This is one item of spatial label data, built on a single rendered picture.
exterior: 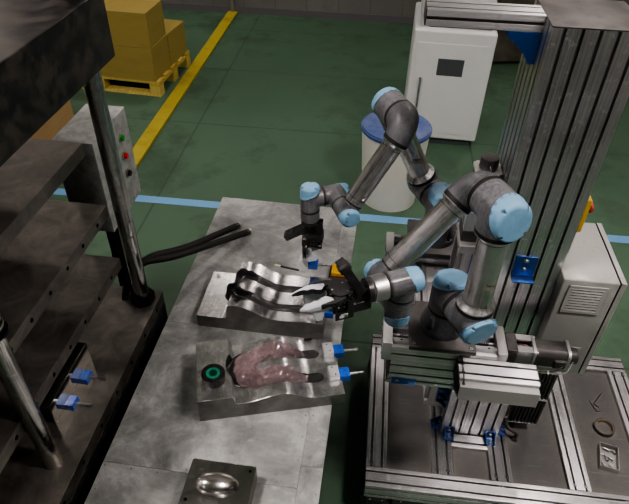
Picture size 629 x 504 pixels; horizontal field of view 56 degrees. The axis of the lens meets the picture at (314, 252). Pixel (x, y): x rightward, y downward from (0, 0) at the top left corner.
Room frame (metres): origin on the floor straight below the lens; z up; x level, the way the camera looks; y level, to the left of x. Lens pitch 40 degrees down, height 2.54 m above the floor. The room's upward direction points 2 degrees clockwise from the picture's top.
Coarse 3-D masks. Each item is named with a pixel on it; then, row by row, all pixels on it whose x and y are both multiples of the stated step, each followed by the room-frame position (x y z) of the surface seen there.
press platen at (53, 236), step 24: (48, 216) 1.64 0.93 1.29; (72, 216) 1.65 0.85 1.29; (96, 216) 1.65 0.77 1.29; (24, 240) 1.51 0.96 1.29; (48, 240) 1.51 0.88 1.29; (72, 240) 1.52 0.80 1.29; (0, 264) 1.39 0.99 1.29; (24, 264) 1.39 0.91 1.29; (48, 264) 1.39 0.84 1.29; (72, 264) 1.43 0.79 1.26; (0, 288) 1.28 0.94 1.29; (24, 288) 1.28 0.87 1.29; (48, 288) 1.29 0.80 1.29; (0, 312) 1.18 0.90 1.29; (24, 312) 1.18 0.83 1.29; (24, 336) 1.13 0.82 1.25
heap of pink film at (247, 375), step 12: (264, 348) 1.39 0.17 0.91; (276, 348) 1.39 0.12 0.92; (288, 348) 1.40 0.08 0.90; (240, 360) 1.35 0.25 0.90; (252, 360) 1.35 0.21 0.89; (240, 372) 1.30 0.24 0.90; (252, 372) 1.29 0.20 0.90; (264, 372) 1.30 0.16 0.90; (276, 372) 1.28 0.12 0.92; (288, 372) 1.30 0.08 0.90; (300, 372) 1.32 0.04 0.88; (240, 384) 1.26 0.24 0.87; (252, 384) 1.26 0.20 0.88; (264, 384) 1.25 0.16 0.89
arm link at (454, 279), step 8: (440, 272) 1.44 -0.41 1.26; (448, 272) 1.44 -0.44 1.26; (456, 272) 1.44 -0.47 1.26; (464, 272) 1.44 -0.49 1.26; (440, 280) 1.39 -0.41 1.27; (448, 280) 1.39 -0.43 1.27; (456, 280) 1.39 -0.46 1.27; (464, 280) 1.39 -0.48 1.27; (432, 288) 1.41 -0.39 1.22; (440, 288) 1.37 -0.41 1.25; (448, 288) 1.36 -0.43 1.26; (456, 288) 1.36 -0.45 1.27; (432, 296) 1.40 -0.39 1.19; (440, 296) 1.36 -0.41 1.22; (448, 296) 1.35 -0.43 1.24; (456, 296) 1.34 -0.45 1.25; (432, 304) 1.39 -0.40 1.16; (440, 304) 1.35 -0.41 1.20; (440, 312) 1.36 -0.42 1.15
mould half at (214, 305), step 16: (224, 272) 1.85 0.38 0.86; (256, 272) 1.78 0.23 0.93; (272, 272) 1.82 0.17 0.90; (208, 288) 1.75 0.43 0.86; (224, 288) 1.75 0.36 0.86; (256, 288) 1.70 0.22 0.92; (208, 304) 1.66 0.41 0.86; (224, 304) 1.66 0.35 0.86; (240, 304) 1.59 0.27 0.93; (256, 304) 1.62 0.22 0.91; (304, 304) 1.64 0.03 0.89; (208, 320) 1.59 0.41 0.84; (224, 320) 1.59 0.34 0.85; (240, 320) 1.58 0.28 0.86; (256, 320) 1.57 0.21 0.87; (272, 320) 1.56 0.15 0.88; (288, 320) 1.56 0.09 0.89; (304, 320) 1.56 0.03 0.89; (320, 320) 1.56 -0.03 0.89; (304, 336) 1.55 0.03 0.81; (320, 336) 1.54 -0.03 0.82
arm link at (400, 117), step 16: (400, 112) 1.85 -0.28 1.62; (416, 112) 1.87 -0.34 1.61; (400, 128) 1.81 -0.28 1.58; (416, 128) 1.84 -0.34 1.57; (384, 144) 1.81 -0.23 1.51; (400, 144) 1.79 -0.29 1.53; (384, 160) 1.78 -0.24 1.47; (368, 176) 1.78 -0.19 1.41; (352, 192) 1.77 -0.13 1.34; (368, 192) 1.76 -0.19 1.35; (336, 208) 1.78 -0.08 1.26; (352, 208) 1.75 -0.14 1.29; (352, 224) 1.73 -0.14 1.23
